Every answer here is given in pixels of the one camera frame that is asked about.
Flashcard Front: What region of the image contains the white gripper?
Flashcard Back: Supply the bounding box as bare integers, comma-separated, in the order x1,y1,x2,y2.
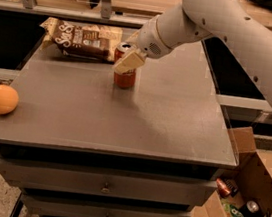
113,16,171,74

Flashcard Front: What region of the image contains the red coke can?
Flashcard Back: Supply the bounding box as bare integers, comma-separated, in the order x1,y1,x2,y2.
113,41,136,89

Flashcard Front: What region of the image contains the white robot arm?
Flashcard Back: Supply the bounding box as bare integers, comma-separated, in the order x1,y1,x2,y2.
113,0,272,107

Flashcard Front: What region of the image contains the brown can in box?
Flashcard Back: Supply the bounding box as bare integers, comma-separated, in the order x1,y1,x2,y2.
216,178,231,198

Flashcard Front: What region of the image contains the dark can in box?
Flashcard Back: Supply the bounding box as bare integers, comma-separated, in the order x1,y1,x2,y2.
240,200,262,217

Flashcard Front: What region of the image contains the brown chip bag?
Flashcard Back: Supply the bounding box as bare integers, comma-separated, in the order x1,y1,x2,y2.
41,17,123,62

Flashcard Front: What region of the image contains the grey drawer cabinet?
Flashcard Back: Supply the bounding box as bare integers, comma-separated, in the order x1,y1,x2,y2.
0,42,237,217

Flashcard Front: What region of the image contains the brass top drawer knob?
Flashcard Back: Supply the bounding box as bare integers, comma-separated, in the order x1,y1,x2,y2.
100,182,111,194

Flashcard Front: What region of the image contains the orange fruit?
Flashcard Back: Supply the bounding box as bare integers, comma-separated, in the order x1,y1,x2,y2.
0,84,19,115

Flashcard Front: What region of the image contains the cardboard box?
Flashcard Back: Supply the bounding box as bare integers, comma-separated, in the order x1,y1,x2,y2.
191,127,272,217

